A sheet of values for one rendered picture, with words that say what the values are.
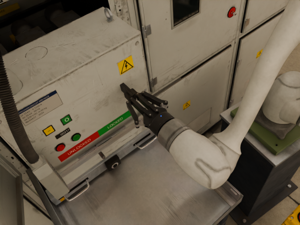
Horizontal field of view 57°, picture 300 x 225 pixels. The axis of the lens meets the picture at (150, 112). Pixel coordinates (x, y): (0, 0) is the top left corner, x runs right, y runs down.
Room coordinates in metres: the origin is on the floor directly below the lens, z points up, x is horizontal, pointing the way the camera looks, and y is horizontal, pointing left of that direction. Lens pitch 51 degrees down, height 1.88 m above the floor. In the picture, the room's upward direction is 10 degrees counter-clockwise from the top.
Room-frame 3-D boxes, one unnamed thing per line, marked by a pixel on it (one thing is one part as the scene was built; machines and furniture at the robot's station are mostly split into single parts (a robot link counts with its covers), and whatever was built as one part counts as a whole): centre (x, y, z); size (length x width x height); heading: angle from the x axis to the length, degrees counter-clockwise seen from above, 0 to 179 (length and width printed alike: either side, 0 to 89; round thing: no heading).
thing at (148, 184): (0.50, 0.14, 0.82); 0.68 x 0.62 x 0.06; 30
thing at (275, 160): (0.75, -0.59, 0.74); 0.37 x 0.37 x 0.02; 25
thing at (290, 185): (0.75, -0.59, 0.01); 0.50 x 0.43 x 0.02; 115
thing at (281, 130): (0.75, -0.59, 0.80); 0.22 x 0.18 x 0.06; 32
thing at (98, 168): (0.61, 0.20, 0.90); 0.54 x 0.05 x 0.06; 121
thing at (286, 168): (0.75, -0.59, 0.36); 0.34 x 0.34 x 0.73; 25
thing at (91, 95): (0.59, 0.20, 1.15); 0.48 x 0.01 x 0.48; 121
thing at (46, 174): (0.43, 0.34, 1.14); 0.08 x 0.05 x 0.17; 31
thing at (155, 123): (0.50, -0.02, 1.23); 0.09 x 0.08 x 0.07; 31
